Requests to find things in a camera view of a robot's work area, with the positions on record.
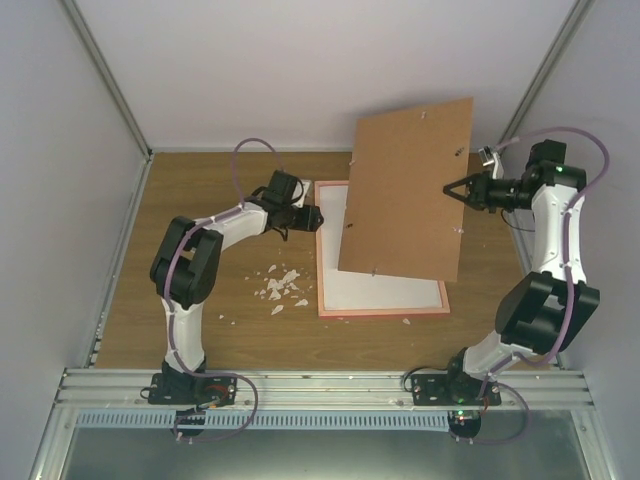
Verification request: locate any brown cardboard backing sheet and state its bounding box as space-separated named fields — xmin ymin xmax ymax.
xmin=338 ymin=98 xmax=473 ymax=282

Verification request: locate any dark landscape photo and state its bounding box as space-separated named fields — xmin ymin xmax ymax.
xmin=317 ymin=183 xmax=444 ymax=313

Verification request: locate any pink wooden picture frame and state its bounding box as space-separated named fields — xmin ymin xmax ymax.
xmin=312 ymin=179 xmax=450 ymax=320

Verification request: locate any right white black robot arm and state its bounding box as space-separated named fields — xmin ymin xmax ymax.
xmin=442 ymin=140 xmax=600 ymax=405

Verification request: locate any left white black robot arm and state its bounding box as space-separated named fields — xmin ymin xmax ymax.
xmin=150 ymin=170 xmax=324 ymax=404

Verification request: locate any white paint flake cluster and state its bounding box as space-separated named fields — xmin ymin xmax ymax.
xmin=217 ymin=263 xmax=412 ymax=325

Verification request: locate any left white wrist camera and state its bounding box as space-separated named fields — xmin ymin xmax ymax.
xmin=291 ymin=179 xmax=313 ymax=208

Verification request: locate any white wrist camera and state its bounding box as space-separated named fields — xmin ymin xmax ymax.
xmin=478 ymin=146 xmax=504 ymax=180
xmin=291 ymin=179 xmax=313 ymax=208

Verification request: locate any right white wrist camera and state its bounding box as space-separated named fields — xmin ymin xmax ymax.
xmin=478 ymin=146 xmax=504 ymax=180

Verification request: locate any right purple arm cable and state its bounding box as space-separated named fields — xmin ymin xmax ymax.
xmin=479 ymin=126 xmax=612 ymax=445

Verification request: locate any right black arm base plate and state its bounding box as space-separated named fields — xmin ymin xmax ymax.
xmin=410 ymin=373 xmax=502 ymax=407

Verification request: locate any right aluminium corner post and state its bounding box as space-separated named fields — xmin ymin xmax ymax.
xmin=500 ymin=0 xmax=595 ymax=143

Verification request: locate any aluminium corner post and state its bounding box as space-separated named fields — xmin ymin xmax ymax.
xmin=500 ymin=0 xmax=595 ymax=143
xmin=59 ymin=0 xmax=152 ymax=160

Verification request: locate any grey slotted cable duct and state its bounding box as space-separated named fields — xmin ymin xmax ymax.
xmin=76 ymin=409 xmax=449 ymax=432

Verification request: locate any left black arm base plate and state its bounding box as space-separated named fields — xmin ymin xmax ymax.
xmin=140 ymin=370 xmax=236 ymax=407

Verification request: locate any aluminium front rail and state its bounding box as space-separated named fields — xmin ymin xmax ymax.
xmin=55 ymin=369 xmax=594 ymax=411

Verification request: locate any left aluminium corner post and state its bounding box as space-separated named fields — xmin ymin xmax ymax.
xmin=59 ymin=0 xmax=152 ymax=160

